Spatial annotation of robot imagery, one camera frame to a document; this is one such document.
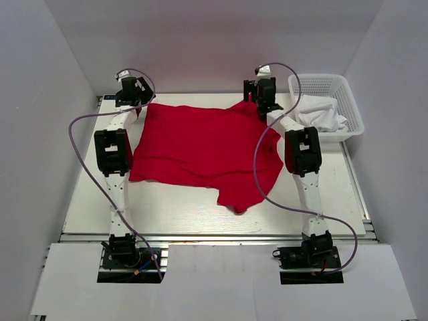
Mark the white crumpled t shirt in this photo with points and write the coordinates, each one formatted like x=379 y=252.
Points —
x=320 y=112

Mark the blue label sticker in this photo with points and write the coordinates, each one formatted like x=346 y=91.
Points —
x=110 y=97

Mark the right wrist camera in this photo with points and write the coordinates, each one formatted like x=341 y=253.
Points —
x=262 y=72

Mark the red t shirt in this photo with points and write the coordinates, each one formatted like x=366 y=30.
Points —
x=230 y=150

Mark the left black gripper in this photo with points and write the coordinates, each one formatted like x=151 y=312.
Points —
x=147 y=93

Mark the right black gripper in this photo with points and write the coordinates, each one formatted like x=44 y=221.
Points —
x=249 y=86

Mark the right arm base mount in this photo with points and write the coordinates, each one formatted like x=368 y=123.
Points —
x=298 y=269

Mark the white plastic basket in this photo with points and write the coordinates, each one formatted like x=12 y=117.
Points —
x=333 y=86

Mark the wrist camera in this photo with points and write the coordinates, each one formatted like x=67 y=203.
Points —
x=122 y=75
x=262 y=72

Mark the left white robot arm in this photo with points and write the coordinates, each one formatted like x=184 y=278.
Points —
x=115 y=160

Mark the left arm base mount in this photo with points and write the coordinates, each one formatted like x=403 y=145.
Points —
x=130 y=268

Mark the aluminium table rail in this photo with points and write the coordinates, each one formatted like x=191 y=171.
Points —
x=183 y=238

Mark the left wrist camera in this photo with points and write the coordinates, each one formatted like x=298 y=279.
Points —
x=122 y=75

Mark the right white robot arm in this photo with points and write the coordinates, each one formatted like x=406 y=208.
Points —
x=302 y=157

